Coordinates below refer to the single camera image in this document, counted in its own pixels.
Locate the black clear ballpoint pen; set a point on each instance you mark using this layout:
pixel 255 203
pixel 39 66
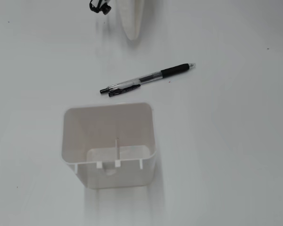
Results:
pixel 174 70

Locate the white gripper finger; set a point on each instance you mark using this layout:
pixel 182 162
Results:
pixel 132 18

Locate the white plastic pen holder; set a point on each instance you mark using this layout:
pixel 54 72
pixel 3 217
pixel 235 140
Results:
pixel 108 127

